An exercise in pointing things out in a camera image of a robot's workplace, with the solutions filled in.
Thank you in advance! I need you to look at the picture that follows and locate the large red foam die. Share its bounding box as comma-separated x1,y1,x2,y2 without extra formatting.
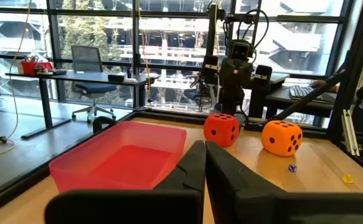
203,113,240,148

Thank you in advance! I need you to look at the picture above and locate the black frame handle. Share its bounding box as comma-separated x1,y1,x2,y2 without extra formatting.
92,116,117,134

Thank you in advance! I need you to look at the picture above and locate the yellow cable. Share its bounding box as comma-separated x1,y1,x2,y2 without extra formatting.
0,0,33,160

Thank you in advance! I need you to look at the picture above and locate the large orange foam die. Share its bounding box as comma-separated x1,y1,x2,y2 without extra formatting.
261,120,303,157

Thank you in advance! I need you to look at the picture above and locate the red desk container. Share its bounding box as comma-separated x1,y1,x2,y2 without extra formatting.
21,60,54,76

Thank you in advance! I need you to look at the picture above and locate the black office desk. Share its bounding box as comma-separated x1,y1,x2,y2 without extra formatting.
5,70,157,140

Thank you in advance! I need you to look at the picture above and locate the person's hand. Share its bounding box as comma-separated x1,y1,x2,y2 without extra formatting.
310,80,339,94

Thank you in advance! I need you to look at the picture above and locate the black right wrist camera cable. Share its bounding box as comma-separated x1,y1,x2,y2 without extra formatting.
223,8,270,63

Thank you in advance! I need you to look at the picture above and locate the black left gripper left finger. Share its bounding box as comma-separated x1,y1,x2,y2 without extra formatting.
45,139,207,224

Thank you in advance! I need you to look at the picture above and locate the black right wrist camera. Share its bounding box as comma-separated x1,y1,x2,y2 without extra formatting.
230,39,251,60

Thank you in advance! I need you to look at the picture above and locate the small black desk box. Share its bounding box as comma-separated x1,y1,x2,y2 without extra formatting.
108,73,128,83

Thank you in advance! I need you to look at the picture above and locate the silver frame bracket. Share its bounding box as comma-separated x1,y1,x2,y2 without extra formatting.
341,108,361,157

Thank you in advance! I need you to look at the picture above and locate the grey mesh office chair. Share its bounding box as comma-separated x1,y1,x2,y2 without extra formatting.
70,45,117,124

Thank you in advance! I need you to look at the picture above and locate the translucent red plastic bin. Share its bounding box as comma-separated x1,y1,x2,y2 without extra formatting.
49,120,187,194

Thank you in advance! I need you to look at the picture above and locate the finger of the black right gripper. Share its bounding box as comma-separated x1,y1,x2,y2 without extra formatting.
200,55,220,86
248,64,273,119

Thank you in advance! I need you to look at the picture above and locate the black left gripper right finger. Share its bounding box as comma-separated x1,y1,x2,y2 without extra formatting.
205,139,363,224

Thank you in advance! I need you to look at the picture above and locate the dark desk with keyboard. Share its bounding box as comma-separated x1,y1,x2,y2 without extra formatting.
265,72,337,119

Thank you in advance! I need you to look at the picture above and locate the black keyboard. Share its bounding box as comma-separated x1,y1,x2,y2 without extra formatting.
288,85,313,100

